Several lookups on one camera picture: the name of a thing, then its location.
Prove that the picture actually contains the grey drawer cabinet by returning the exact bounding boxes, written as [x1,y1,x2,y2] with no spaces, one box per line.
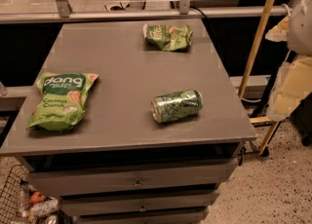
[1,19,255,224]

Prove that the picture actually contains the snack items in basket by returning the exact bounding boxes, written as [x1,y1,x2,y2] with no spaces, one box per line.
[17,183,60,224]

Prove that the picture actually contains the green rice chip bag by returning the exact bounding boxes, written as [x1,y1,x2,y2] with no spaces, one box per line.
[27,72,99,132]

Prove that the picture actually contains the green jalapeno chip bag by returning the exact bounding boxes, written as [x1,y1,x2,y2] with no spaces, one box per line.
[143,24,193,52]

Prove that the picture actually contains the black wire basket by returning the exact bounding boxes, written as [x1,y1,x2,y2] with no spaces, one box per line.
[0,165,30,224]

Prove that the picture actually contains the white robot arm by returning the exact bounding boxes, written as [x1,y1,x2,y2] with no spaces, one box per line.
[265,0,312,56]

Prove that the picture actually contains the green soda can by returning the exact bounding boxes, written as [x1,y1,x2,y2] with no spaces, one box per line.
[151,90,203,124]

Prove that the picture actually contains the yellow wooden stand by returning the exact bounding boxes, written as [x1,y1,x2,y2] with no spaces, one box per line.
[238,0,280,155]

